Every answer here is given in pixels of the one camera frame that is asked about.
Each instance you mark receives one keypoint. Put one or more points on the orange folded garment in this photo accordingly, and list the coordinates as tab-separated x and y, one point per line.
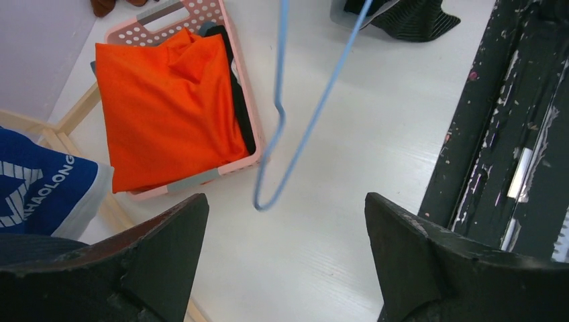
168	110

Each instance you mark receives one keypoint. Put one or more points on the brown cloth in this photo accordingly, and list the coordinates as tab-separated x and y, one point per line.
101	8

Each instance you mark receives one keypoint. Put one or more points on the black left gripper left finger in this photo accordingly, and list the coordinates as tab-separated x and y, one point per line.
145	273

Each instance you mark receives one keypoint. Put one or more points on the blue white-lettered underwear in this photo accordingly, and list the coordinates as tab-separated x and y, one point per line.
45	192

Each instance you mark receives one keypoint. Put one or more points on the dark garment under orange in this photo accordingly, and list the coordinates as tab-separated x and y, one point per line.
209	28

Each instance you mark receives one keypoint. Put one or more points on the wooden clothes rack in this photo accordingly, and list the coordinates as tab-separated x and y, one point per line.
110	219

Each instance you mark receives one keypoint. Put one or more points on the black striped underwear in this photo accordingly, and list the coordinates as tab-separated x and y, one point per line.
410	20

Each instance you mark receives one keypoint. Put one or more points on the light blue wire hanger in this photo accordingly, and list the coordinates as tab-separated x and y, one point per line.
281	49

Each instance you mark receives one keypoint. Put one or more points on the pink perforated plastic basket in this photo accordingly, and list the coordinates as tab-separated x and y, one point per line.
155	26

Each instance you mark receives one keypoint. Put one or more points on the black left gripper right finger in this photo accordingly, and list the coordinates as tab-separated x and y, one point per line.
429	273

